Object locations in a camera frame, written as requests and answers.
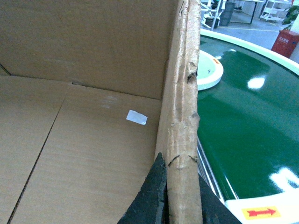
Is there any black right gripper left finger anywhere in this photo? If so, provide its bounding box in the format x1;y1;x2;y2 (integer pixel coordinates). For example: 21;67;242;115
118;153;167;224

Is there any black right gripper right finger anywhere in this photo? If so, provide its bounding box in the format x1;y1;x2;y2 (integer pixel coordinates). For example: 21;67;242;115
199;175;241;224

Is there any large cardboard box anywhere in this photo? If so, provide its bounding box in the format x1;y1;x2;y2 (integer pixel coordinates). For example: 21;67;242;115
0;0;203;224

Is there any green round conveyor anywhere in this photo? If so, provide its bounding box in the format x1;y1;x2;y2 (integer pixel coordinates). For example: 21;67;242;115
198;30;299;224

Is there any white sticker label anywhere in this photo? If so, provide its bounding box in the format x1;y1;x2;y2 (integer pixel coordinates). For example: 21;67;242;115
126;110;148;126

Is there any red cabinet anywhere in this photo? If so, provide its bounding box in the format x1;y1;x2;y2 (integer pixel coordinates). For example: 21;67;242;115
271;30;299;58

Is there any green potted plant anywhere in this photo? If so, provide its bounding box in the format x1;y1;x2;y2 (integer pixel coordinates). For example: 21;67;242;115
282;5;299;30

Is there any white wire cart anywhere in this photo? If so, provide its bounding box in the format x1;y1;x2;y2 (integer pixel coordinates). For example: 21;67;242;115
259;0;292;22

